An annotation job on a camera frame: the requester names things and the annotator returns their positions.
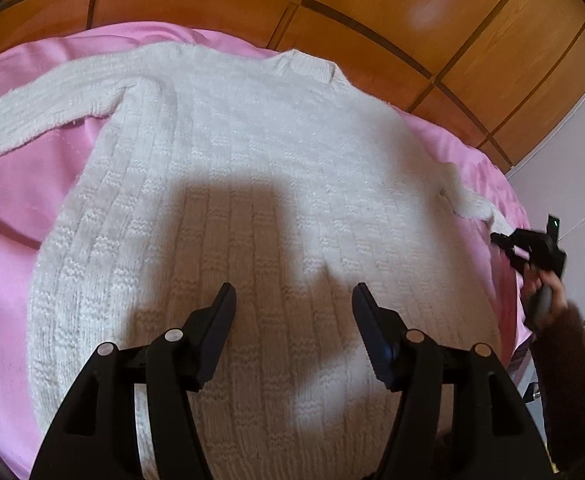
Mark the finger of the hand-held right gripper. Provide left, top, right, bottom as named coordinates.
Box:
left=490, top=230, right=523, bottom=262

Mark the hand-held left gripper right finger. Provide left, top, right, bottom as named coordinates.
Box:
left=351, top=282, right=556, bottom=480

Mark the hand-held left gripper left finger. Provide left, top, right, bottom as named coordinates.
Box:
left=30, top=282, right=238, bottom=480

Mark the white knit sweater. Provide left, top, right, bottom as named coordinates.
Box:
left=0, top=42, right=516, bottom=480

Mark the person's right forearm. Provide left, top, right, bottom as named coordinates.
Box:
left=527, top=304, right=585, bottom=472

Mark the person's right hand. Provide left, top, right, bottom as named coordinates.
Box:
left=521, top=270, right=569, bottom=331

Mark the pink bed sheet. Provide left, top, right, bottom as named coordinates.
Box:
left=0, top=21, right=531, bottom=467

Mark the wooden wardrobe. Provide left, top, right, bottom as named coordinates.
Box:
left=0, top=0, right=585, bottom=172

